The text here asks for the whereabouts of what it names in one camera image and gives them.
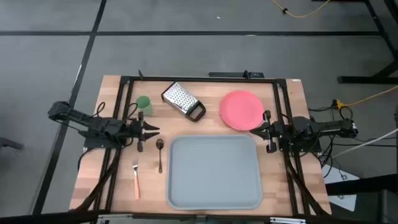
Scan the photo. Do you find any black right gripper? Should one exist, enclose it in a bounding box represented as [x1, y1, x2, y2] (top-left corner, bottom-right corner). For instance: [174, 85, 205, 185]
[249, 110, 281, 154]

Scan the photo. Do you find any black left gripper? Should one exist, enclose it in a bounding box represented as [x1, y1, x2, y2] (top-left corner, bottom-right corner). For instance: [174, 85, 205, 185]
[129, 111, 160, 153]

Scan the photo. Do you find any green ribbed cup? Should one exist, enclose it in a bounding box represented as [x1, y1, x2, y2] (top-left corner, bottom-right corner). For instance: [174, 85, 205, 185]
[136, 95, 154, 116]

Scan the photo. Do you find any pink round plate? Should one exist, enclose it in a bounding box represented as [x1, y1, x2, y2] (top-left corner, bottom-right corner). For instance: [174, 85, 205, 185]
[219, 90, 266, 132]

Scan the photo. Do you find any fork with orange handle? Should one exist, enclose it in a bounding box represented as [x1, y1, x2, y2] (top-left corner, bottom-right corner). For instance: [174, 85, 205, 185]
[132, 159, 141, 200]

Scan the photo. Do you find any dark metal spoon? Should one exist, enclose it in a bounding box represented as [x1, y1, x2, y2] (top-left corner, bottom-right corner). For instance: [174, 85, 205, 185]
[155, 138, 165, 174]

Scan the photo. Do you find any grey plastic tray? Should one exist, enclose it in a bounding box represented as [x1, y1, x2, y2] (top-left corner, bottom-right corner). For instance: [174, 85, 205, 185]
[166, 134, 264, 211]

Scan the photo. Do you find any metal box grater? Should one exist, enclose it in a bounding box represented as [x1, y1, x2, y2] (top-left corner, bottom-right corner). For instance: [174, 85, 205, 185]
[160, 82, 207, 123]

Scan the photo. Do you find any black power strip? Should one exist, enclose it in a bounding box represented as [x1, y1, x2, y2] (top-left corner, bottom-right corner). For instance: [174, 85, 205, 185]
[208, 71, 265, 79]

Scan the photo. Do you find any white paper sheet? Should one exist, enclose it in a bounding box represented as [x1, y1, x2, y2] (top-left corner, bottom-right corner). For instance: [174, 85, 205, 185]
[322, 164, 361, 212]

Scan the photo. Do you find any black table stand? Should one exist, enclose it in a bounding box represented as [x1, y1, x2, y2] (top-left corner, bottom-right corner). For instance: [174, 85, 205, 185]
[310, 0, 398, 85]

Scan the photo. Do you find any grey chair base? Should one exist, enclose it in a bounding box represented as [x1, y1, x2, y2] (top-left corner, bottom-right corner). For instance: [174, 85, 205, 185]
[0, 136, 25, 151]

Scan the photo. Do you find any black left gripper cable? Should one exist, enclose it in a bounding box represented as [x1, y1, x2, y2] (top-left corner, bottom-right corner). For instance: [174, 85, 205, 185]
[125, 102, 139, 123]

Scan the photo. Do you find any black cable tangle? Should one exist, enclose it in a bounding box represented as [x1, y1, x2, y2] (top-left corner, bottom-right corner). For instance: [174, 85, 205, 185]
[307, 105, 398, 180]

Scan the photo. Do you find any black aluminium table frame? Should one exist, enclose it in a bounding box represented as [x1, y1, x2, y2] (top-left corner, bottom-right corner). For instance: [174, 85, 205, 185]
[0, 70, 332, 224]

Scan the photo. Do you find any yellow cable with plug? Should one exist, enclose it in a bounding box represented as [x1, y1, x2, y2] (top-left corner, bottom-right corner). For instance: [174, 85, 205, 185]
[333, 85, 398, 110]

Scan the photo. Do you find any white cable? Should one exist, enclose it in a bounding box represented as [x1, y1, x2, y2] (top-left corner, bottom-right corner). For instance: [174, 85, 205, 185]
[331, 128, 398, 158]

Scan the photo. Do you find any yellow floor cable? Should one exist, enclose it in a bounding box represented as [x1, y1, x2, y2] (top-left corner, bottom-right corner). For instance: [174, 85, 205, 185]
[270, 0, 331, 19]

